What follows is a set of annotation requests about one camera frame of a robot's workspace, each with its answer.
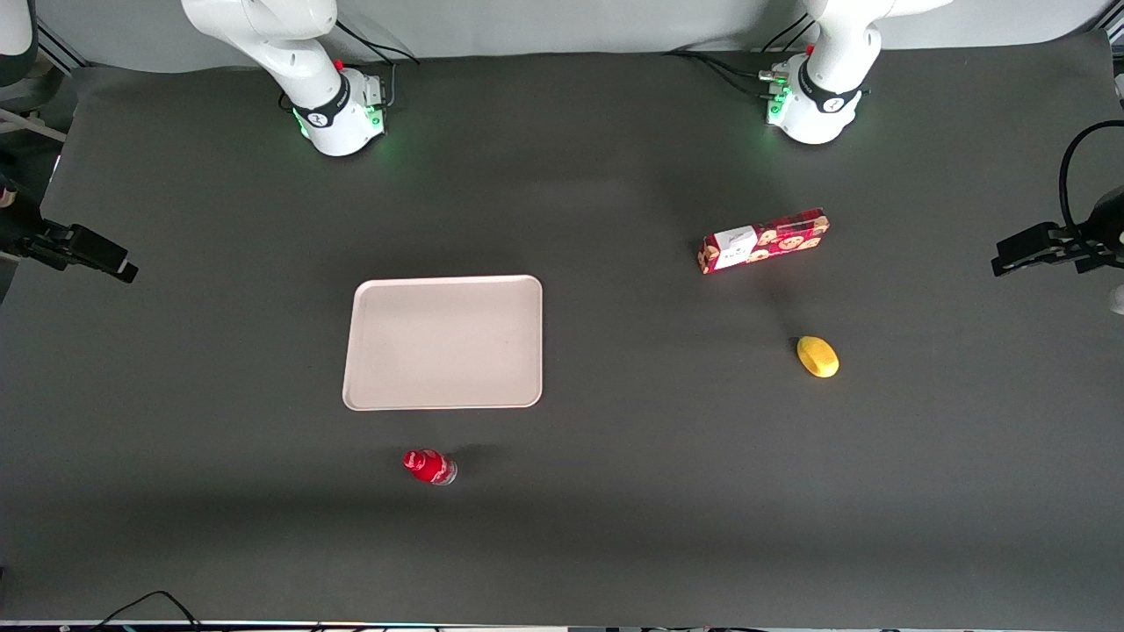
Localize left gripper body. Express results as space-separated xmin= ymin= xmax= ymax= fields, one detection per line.
xmin=1065 ymin=185 xmax=1124 ymax=272

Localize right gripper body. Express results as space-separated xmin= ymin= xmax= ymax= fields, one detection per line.
xmin=0 ymin=174 xmax=69 ymax=261

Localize red coke bottle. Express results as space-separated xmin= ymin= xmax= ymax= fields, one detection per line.
xmin=402 ymin=449 xmax=458 ymax=486

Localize white rectangular tray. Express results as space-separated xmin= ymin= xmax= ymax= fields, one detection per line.
xmin=342 ymin=275 xmax=544 ymax=412

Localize white bar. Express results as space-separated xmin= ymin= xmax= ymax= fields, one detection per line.
xmin=0 ymin=108 xmax=68 ymax=143

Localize yellow lemon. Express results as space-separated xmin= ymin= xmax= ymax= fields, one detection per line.
xmin=796 ymin=335 xmax=840 ymax=379

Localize red cookie box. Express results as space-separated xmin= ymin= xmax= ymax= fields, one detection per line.
xmin=697 ymin=207 xmax=831 ymax=276

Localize dark grey table mat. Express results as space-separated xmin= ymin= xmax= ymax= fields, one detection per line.
xmin=0 ymin=31 xmax=1124 ymax=629

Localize black looped wrist cable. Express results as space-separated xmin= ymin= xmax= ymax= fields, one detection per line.
xmin=1058 ymin=120 xmax=1124 ymax=240

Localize aluminium frame rail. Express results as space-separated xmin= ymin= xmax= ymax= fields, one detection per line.
xmin=33 ymin=16 xmax=90 ymax=73

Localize black thin floor cable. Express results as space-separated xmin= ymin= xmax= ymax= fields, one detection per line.
xmin=88 ymin=590 xmax=205 ymax=632

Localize black right arm base cables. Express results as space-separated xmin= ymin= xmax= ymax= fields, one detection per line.
xmin=336 ymin=19 xmax=421 ymax=111

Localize black arm base cables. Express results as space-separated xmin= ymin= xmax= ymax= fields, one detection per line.
xmin=665 ymin=13 xmax=822 ymax=102
xmin=336 ymin=19 xmax=421 ymax=111

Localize black left arm base cables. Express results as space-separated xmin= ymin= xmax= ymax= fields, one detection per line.
xmin=665 ymin=13 xmax=822 ymax=102

